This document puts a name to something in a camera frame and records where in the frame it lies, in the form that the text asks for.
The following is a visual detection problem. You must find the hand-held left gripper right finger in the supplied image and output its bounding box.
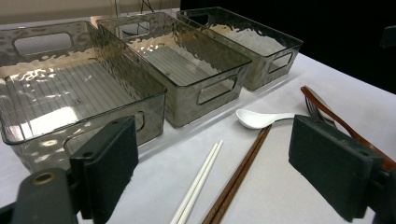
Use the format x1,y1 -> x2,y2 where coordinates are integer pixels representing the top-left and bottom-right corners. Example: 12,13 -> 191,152
288,114 -> 384,223

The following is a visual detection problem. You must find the brown wooden spoon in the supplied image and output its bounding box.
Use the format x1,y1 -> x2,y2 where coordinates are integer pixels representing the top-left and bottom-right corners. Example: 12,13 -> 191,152
300,86 -> 396,173

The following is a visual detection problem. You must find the smoky clear plastic bin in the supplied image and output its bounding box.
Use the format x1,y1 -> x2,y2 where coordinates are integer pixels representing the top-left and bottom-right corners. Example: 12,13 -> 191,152
0,21 -> 168,174
176,7 -> 304,91
95,12 -> 252,129

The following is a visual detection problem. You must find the white chopstick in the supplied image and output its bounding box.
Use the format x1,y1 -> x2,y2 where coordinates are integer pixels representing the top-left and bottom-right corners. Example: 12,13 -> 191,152
177,139 -> 224,224
170,142 -> 219,224

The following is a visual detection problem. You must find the brown wooden chopstick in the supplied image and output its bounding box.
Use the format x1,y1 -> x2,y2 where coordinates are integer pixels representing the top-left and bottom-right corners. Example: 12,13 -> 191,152
201,125 -> 267,224
214,124 -> 273,224

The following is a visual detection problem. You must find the white ceramic spoon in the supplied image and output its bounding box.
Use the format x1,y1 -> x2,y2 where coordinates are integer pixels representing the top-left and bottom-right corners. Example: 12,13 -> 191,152
235,108 -> 297,131

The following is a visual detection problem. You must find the silver metal fork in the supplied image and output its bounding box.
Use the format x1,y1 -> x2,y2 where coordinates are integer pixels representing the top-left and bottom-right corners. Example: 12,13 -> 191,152
304,95 -> 325,123

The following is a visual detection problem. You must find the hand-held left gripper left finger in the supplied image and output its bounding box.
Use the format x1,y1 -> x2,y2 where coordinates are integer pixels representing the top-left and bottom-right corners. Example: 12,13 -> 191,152
68,115 -> 139,224

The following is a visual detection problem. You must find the silver metal spoon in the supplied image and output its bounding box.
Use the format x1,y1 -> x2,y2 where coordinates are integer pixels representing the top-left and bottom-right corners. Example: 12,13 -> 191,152
304,86 -> 339,129

